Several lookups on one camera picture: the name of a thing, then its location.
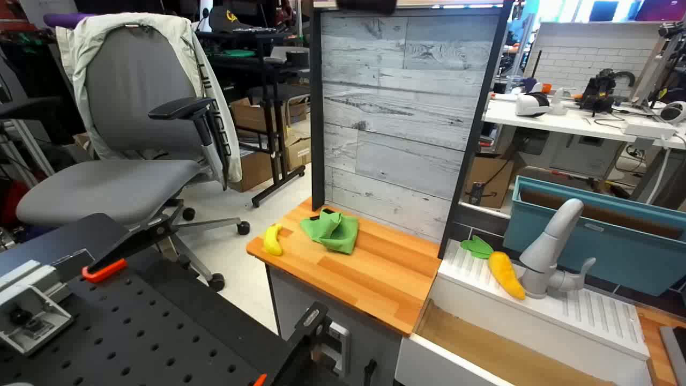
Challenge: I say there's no grey tap with nozzle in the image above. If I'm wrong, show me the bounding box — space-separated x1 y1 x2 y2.
516 197 599 301

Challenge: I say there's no green crumpled cloth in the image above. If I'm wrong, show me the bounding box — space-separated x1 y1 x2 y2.
298 206 362 258

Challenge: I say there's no cardboard box stack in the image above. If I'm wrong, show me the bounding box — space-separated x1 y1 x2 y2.
228 95 313 192

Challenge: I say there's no wooden countertop cabinet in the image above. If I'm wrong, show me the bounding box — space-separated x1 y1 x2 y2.
245 197 441 386

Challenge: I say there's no yellow toy banana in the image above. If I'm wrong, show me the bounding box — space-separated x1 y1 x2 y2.
261 222 287 258

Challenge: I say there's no grey wood-look back panel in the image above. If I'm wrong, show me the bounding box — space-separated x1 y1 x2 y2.
309 3 514 259

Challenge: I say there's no green toy leaf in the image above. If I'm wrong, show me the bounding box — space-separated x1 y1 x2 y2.
459 236 495 262

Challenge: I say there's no brown cardboard box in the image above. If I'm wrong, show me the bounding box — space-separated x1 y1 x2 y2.
461 154 519 210

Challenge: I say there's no black cap with yellow logo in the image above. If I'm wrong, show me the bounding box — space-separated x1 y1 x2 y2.
206 5 253 35

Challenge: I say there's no grey office chair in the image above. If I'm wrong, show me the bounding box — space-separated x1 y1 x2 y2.
14 20 253 293

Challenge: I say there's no white sink unit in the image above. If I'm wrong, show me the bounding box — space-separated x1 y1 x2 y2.
395 241 653 386

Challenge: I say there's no white desk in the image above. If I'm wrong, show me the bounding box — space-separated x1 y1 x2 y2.
481 95 686 181

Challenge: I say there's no black perforated table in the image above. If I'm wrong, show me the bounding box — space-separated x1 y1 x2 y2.
0 213 302 386

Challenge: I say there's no teal storage bin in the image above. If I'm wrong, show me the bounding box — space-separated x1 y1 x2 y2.
502 173 686 297

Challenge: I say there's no black device on desk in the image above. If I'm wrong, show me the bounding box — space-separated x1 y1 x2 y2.
577 67 638 116

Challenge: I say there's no white tiled board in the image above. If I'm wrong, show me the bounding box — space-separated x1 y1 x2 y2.
532 20 666 101

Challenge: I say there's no beige jacket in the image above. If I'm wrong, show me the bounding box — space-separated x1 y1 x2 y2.
53 10 245 185

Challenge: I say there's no black clamp bracket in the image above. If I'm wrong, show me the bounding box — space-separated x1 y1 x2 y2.
271 302 354 386

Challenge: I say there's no orange-handled black clamp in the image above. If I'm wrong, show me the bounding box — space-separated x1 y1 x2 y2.
80 213 188 285

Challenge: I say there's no silver metal bracket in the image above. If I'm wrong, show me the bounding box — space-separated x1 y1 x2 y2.
0 285 74 357

